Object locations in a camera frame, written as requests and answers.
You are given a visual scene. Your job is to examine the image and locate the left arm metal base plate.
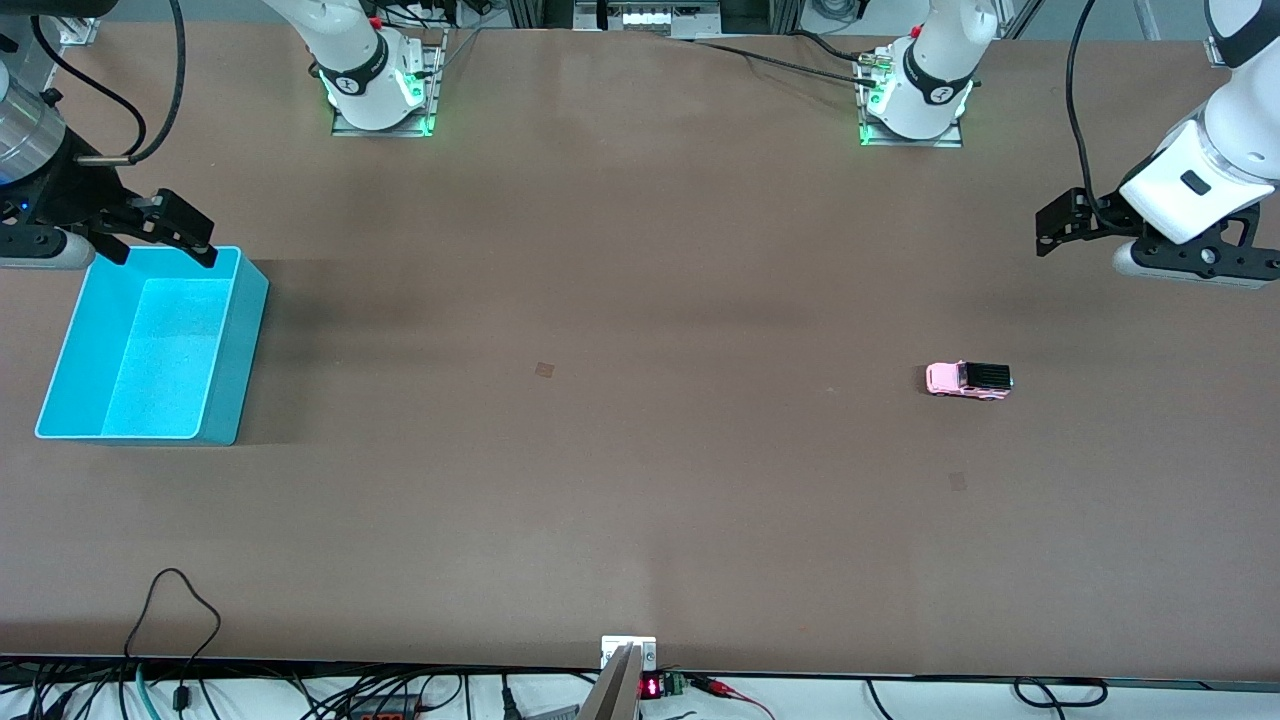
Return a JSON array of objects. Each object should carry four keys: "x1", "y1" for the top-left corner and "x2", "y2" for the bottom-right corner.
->
[{"x1": 855, "y1": 45, "x2": 964, "y2": 149}]

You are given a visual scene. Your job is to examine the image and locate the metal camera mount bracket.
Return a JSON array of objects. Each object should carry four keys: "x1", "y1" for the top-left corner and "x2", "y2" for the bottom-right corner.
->
[{"x1": 578, "y1": 635, "x2": 658, "y2": 720}]

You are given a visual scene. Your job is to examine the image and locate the white control box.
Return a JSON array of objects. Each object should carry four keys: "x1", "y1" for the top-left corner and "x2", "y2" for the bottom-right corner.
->
[{"x1": 573, "y1": 0, "x2": 723, "y2": 40}]

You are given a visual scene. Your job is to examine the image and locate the red clip lead wire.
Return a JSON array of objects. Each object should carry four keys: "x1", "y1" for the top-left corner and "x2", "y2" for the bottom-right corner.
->
[{"x1": 688, "y1": 674, "x2": 777, "y2": 720}]

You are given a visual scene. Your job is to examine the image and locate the pink toy jeep black roof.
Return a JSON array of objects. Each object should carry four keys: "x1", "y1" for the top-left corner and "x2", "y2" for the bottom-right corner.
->
[{"x1": 925, "y1": 360, "x2": 1014, "y2": 401}]

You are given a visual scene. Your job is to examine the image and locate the black cable to arm base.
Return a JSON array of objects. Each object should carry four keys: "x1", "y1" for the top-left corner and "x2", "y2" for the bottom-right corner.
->
[{"x1": 688, "y1": 30, "x2": 883, "y2": 87}]

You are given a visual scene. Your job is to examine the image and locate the thin black looped cable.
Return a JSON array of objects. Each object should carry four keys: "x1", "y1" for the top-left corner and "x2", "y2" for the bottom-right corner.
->
[{"x1": 124, "y1": 568, "x2": 222, "y2": 706}]

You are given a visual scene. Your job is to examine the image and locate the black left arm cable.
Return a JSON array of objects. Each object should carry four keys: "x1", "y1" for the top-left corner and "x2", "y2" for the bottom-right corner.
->
[{"x1": 1064, "y1": 0, "x2": 1131, "y2": 227}]

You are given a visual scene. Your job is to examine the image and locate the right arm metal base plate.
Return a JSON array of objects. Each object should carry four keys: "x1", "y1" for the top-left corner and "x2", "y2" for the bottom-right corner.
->
[{"x1": 331, "y1": 28, "x2": 448, "y2": 138}]

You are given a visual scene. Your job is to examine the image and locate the black coiled cable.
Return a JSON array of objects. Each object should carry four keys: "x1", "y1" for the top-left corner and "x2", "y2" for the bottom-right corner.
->
[{"x1": 1013, "y1": 677, "x2": 1110, "y2": 710}]

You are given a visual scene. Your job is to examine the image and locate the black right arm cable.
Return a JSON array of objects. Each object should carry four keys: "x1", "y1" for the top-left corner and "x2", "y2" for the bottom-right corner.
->
[{"x1": 28, "y1": 0, "x2": 188, "y2": 167}]

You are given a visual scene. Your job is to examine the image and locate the orange power strip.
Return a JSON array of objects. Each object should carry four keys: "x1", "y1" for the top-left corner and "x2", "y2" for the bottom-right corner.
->
[{"x1": 345, "y1": 694, "x2": 423, "y2": 720}]

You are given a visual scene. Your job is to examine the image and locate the cyan plastic storage bin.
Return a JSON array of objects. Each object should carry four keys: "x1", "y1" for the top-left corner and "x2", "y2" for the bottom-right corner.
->
[{"x1": 35, "y1": 246, "x2": 270, "y2": 446}]

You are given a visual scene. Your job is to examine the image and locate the right arm wrist camera capsule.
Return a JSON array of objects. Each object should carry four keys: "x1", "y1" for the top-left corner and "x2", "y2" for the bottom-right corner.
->
[{"x1": 0, "y1": 226, "x2": 97, "y2": 272}]

